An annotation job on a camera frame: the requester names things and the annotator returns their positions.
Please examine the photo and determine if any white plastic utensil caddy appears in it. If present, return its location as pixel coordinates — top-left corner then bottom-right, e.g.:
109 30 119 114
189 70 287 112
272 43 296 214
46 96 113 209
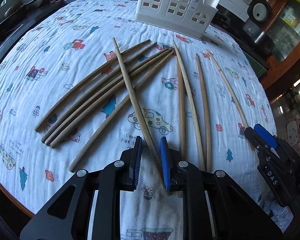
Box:
135 0 220 40

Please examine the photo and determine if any steel pan with handle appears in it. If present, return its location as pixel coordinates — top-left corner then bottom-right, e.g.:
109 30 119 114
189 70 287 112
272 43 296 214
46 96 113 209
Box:
0 0 37 28

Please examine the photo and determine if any wooden glass cabinet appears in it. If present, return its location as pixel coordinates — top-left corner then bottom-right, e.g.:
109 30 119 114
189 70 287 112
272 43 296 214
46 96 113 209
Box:
260 0 300 90

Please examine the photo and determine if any white patterned table cloth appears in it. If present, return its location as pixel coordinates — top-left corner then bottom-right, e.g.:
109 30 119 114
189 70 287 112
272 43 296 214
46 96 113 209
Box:
0 0 293 230

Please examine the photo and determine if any black rice cooker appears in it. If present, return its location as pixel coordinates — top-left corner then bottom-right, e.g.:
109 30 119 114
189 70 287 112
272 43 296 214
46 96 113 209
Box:
242 0 275 56

